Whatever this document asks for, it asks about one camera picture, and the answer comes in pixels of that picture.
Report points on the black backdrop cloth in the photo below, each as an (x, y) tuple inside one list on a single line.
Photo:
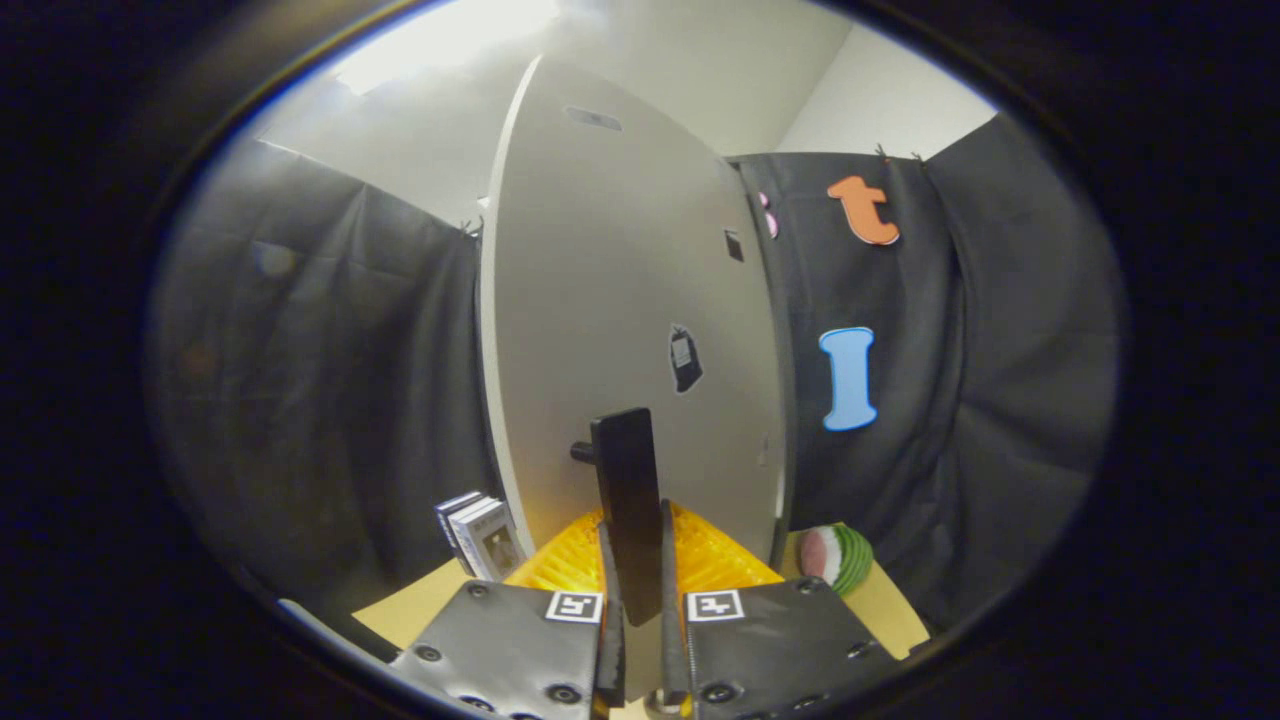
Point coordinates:
[(300, 350)]

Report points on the grey shoe cabinet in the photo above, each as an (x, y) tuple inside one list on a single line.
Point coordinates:
[(789, 470)]

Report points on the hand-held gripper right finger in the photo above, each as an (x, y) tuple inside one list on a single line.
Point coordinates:
[(675, 650)]

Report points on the watermelon slice toy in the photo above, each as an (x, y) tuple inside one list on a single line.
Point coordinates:
[(840, 558)]

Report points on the white shoe cabinet door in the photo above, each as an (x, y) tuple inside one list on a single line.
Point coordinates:
[(600, 300)]

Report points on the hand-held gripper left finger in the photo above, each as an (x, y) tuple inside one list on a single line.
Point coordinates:
[(612, 650)]

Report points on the dark cover book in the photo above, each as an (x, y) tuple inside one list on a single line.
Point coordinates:
[(447, 520)]

